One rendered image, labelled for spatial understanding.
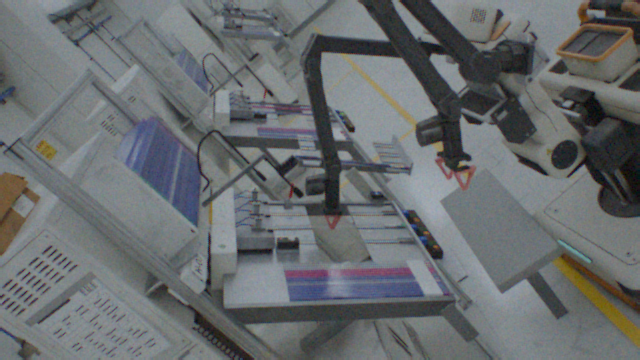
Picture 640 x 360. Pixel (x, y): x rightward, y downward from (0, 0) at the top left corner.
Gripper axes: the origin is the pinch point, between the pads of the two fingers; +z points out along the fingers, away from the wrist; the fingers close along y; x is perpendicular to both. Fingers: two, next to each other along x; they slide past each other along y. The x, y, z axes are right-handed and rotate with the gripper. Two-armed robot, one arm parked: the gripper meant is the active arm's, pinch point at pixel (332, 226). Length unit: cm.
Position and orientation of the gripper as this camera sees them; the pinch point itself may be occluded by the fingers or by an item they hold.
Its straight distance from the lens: 208.1
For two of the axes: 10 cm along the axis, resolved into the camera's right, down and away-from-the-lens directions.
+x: 9.9, -0.7, 1.5
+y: 1.7, 4.0, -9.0
